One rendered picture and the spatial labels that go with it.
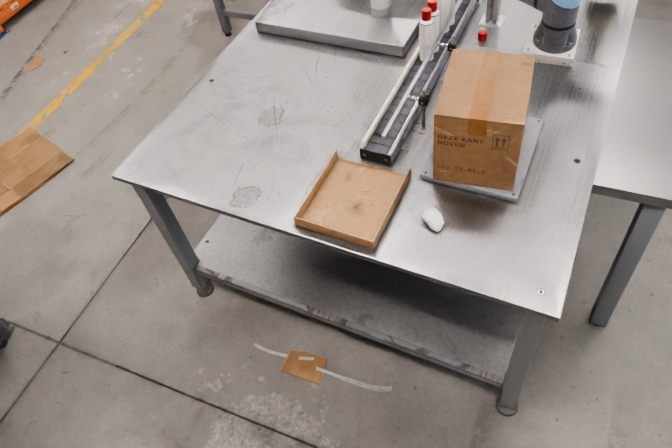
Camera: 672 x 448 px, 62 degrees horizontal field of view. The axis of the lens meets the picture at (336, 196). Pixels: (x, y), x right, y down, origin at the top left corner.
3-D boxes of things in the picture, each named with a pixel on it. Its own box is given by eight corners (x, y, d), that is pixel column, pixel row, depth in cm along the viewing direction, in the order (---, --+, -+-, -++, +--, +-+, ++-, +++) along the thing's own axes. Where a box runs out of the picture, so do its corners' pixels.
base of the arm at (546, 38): (535, 26, 214) (539, 3, 206) (577, 29, 209) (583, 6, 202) (530, 51, 205) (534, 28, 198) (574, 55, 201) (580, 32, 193)
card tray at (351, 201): (337, 157, 188) (335, 149, 185) (410, 176, 179) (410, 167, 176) (295, 225, 172) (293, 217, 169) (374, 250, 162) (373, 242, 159)
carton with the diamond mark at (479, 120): (450, 114, 192) (453, 48, 171) (523, 123, 185) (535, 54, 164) (432, 180, 174) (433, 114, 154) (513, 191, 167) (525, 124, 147)
